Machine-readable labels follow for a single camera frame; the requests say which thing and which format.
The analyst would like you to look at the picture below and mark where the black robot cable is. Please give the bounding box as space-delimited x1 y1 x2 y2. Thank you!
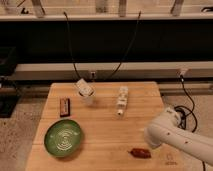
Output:
174 74 207 171

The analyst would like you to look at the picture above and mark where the green plate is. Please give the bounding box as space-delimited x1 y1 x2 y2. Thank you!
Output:
44 119 83 158

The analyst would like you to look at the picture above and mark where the wall power outlet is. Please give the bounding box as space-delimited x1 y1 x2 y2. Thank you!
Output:
89 71 97 80

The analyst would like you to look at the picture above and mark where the black hanging cable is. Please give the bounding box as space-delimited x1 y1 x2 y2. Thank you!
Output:
105 10 142 81
63 11 82 81

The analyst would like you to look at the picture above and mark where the black hanging cable right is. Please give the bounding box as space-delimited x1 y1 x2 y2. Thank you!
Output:
105 10 142 81

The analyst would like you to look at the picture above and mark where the black hanging cable left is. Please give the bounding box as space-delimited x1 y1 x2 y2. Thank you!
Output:
63 11 82 81

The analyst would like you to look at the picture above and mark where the clear plastic cup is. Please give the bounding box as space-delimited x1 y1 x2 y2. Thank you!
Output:
80 93 94 106

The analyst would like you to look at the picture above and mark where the dark brown rectangular block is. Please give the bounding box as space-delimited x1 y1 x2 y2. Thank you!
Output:
60 98 70 117

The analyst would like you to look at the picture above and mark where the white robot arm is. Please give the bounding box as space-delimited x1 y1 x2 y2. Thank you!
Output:
144 107 213 166

